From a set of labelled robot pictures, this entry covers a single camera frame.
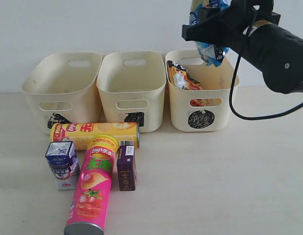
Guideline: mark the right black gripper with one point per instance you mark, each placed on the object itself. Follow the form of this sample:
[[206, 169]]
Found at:
[[223, 27]]

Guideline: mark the blue instant noodle packet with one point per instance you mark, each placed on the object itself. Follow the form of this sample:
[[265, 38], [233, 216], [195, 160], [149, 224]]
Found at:
[[210, 54]]

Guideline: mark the orange snack bag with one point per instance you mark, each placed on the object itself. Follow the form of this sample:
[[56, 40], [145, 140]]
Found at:
[[179, 77]]

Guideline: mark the purple drink carton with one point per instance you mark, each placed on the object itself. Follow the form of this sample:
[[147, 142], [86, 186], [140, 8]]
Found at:
[[126, 168]]

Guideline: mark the blue white milk carton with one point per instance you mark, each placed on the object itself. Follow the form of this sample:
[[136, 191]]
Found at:
[[63, 162]]

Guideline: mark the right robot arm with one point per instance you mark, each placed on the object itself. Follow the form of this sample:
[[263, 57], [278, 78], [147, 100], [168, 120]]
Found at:
[[251, 29]]

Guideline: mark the right cream plastic bin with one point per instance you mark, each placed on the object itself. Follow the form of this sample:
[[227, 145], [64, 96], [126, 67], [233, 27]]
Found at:
[[216, 83]]

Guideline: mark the cream plastic bin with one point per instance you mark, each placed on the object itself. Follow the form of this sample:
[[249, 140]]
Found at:
[[216, 83], [131, 86], [63, 88]]

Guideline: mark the middle cream plastic bin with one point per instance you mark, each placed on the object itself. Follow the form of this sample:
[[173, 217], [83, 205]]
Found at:
[[131, 86]]

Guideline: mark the left cream plastic bin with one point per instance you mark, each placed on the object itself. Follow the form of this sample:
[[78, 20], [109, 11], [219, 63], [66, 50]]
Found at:
[[63, 88]]

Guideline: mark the yellow Lays chips can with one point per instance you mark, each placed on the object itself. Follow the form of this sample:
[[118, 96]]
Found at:
[[125, 133]]

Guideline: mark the pink Lays chips can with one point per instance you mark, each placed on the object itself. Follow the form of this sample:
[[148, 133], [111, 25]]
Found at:
[[88, 211]]

